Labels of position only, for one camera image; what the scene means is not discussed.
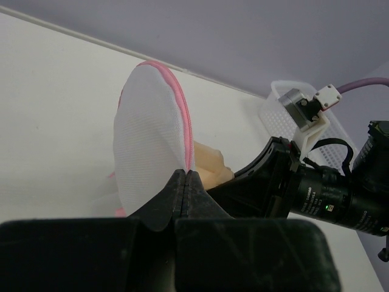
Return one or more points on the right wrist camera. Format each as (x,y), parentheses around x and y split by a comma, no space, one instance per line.
(308,114)

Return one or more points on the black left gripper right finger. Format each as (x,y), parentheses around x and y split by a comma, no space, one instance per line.
(250,255)

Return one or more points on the beige bra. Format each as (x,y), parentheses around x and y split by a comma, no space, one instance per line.
(209,163)

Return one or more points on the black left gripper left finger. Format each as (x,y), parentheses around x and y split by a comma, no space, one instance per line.
(135,253)

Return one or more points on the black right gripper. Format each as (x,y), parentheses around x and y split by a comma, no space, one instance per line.
(358,200)

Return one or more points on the white plastic mesh basket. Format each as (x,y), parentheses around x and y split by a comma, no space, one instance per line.
(279,123)

